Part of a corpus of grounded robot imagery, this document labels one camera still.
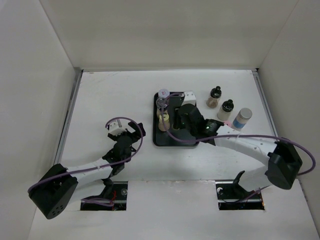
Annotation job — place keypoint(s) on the black rectangular tray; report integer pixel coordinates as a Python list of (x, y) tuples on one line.
[(162, 139)]

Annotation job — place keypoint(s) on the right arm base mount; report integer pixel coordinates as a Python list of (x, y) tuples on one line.
[(232, 197)]

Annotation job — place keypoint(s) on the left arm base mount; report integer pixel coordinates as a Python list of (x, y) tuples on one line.
[(112, 198)]

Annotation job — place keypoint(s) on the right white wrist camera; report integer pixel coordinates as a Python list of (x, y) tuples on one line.
[(189, 98)]

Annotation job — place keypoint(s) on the aluminium table rail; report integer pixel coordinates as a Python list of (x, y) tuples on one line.
[(68, 116), (264, 102)]

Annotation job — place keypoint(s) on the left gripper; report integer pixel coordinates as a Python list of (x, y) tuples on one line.
[(138, 132)]

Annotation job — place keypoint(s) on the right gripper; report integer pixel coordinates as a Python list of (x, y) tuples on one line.
[(177, 119)]

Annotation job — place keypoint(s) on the clear cap salt grinder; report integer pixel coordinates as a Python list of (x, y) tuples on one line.
[(161, 105)]

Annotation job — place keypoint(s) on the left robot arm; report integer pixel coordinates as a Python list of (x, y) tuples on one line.
[(89, 183)]

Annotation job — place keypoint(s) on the black cap brown spice bottle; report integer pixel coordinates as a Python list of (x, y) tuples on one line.
[(214, 97)]

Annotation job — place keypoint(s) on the pink cap spice shaker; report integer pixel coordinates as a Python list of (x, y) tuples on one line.
[(228, 123)]

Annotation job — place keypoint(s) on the yellow cap spice shaker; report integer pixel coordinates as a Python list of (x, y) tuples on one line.
[(164, 122)]

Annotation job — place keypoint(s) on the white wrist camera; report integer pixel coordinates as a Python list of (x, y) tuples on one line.
[(189, 98), (115, 127)]

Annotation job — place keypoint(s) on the left aluminium table rail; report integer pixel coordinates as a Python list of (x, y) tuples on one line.
[(68, 116)]

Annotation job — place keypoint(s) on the right aluminium table rail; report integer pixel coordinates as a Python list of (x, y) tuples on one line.
[(264, 102)]

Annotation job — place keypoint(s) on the blue label grey cap jar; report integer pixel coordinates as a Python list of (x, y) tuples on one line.
[(243, 116)]

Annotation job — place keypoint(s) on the black cap white spice bottle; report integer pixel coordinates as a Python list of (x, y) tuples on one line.
[(225, 110)]

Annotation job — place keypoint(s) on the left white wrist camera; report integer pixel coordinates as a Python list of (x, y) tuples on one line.
[(115, 127)]

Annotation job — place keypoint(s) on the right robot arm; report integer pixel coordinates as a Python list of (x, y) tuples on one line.
[(281, 162)]

